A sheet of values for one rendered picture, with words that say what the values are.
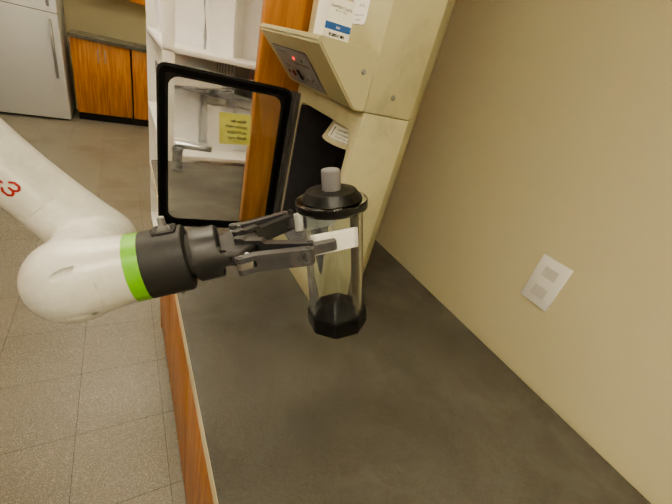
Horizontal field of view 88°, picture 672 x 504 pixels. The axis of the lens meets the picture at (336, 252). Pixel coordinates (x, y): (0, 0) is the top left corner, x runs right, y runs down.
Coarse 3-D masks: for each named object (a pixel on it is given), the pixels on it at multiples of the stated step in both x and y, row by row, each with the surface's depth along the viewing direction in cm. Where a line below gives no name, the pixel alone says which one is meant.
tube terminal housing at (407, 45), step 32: (352, 0) 66; (384, 0) 58; (416, 0) 57; (448, 0) 60; (352, 32) 66; (384, 32) 58; (416, 32) 60; (384, 64) 61; (416, 64) 64; (320, 96) 78; (384, 96) 64; (416, 96) 68; (352, 128) 68; (384, 128) 68; (352, 160) 69; (384, 160) 72; (384, 192) 77
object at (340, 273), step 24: (360, 192) 54; (360, 216) 51; (360, 240) 53; (336, 264) 52; (360, 264) 54; (312, 288) 56; (336, 288) 53; (360, 288) 56; (312, 312) 58; (336, 312) 55; (360, 312) 58
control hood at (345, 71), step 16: (272, 32) 71; (288, 32) 64; (304, 32) 59; (272, 48) 80; (304, 48) 62; (320, 48) 55; (336, 48) 56; (352, 48) 57; (320, 64) 60; (336, 64) 57; (352, 64) 58; (368, 64) 60; (320, 80) 66; (336, 80) 59; (352, 80) 60; (368, 80) 61; (336, 96) 65; (352, 96) 61
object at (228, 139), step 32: (192, 96) 80; (224, 96) 82; (256, 96) 84; (192, 128) 83; (224, 128) 86; (256, 128) 88; (192, 160) 87; (224, 160) 90; (256, 160) 93; (192, 192) 92; (224, 192) 94; (256, 192) 98
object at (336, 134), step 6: (330, 126) 80; (336, 126) 78; (342, 126) 77; (324, 132) 83; (330, 132) 79; (336, 132) 77; (342, 132) 77; (348, 132) 76; (324, 138) 80; (330, 138) 78; (336, 138) 77; (342, 138) 76; (348, 138) 76; (336, 144) 77; (342, 144) 76
